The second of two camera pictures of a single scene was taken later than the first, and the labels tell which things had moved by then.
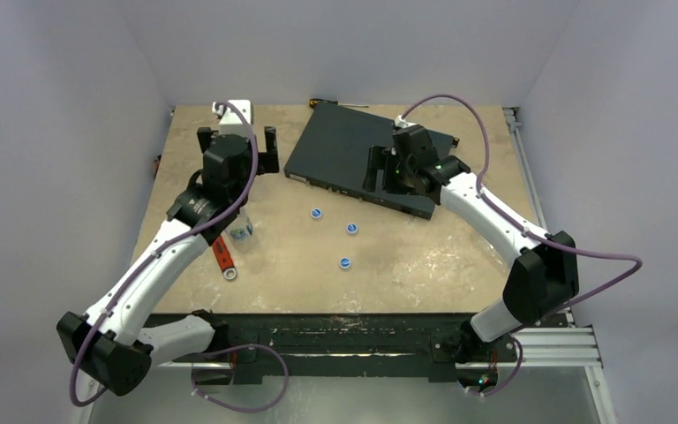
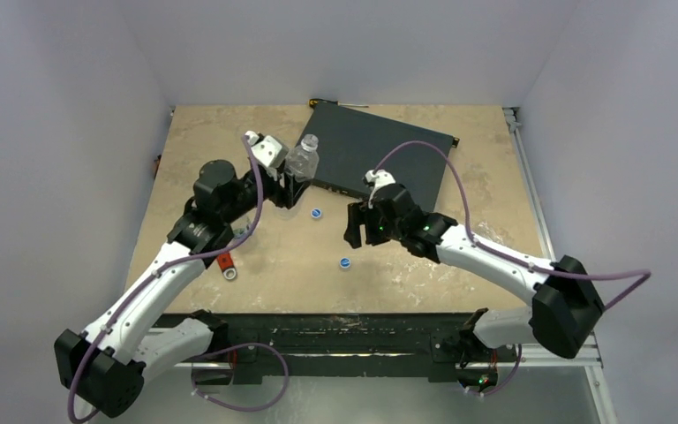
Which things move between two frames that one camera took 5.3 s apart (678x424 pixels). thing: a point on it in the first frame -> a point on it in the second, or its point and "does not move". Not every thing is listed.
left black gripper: [267, 162] -> [283, 195]
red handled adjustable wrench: [223, 258] does not move
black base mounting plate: [348, 345] does not move
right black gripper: [390, 170] -> [367, 215]
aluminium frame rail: [558, 347] does not move
